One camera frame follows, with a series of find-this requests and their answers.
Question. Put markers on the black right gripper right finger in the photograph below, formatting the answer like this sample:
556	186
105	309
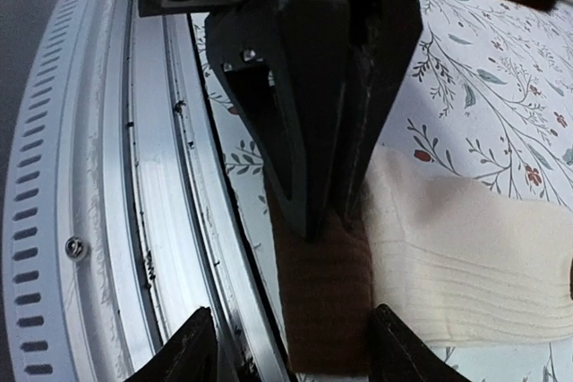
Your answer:
398	354

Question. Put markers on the cream and brown striped sock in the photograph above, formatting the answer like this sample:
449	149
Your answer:
459	264

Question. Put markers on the aluminium table edge rail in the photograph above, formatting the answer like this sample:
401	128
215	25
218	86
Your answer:
117	222

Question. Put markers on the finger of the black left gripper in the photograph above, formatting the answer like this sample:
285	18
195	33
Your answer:
382	39

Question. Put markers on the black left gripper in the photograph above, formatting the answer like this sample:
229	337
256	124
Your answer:
282	63

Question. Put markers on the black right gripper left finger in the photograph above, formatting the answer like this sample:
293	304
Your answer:
191	354

